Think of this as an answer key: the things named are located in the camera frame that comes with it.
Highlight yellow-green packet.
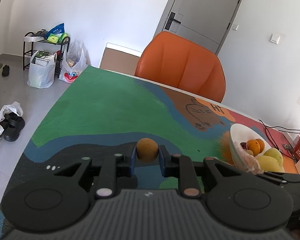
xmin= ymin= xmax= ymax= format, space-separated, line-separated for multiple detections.
xmin=47 ymin=32 xmax=68 ymax=43

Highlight green pear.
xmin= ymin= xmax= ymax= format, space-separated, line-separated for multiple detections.
xmin=262 ymin=148 xmax=283 ymax=165

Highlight black door handle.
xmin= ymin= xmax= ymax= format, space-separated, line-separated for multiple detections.
xmin=164 ymin=12 xmax=183 ymax=32

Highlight black cable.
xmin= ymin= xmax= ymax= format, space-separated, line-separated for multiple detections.
xmin=259 ymin=119 xmax=300 ymax=160

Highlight white-framed cork board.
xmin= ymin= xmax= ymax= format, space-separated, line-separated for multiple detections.
xmin=99 ymin=42 xmax=143 ymax=74

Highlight blue bag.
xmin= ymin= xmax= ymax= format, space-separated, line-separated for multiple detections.
xmin=45 ymin=23 xmax=65 ymax=38

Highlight large yellow pear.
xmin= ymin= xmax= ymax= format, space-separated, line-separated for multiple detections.
xmin=256 ymin=155 xmax=282 ymax=173

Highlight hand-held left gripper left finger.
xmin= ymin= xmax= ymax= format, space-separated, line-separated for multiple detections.
xmin=54 ymin=145 xmax=137 ymax=197

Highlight white plastic bag red print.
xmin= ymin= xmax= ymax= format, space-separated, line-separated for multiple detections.
xmin=59 ymin=40 xmax=88 ymax=83

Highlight black shoe rack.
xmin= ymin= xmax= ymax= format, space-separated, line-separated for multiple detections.
xmin=23 ymin=31 xmax=71 ymax=78

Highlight grey door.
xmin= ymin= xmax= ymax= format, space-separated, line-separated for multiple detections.
xmin=154 ymin=0 xmax=247 ymax=55

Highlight plastic-wrapped pink food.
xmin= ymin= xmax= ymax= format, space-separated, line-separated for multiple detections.
xmin=234 ymin=142 xmax=264 ymax=175

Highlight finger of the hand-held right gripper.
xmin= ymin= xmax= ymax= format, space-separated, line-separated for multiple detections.
xmin=264 ymin=171 xmax=300 ymax=183
xmin=256 ymin=174 xmax=289 ymax=187

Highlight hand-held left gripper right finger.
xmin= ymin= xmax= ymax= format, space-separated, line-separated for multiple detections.
xmin=159 ymin=145 xmax=255 ymax=197

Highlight white plate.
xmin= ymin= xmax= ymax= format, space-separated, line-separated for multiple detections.
xmin=229 ymin=123 xmax=285 ymax=173

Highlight black clog shoe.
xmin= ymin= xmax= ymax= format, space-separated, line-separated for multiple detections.
xmin=0 ymin=112 xmax=18 ymax=128
xmin=4 ymin=117 xmax=25 ymax=142

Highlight orange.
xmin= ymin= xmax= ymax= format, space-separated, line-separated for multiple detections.
xmin=247 ymin=139 xmax=262 ymax=155
xmin=255 ymin=138 xmax=265 ymax=153

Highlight orange chair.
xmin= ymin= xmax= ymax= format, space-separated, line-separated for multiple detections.
xmin=134 ymin=32 xmax=226 ymax=103

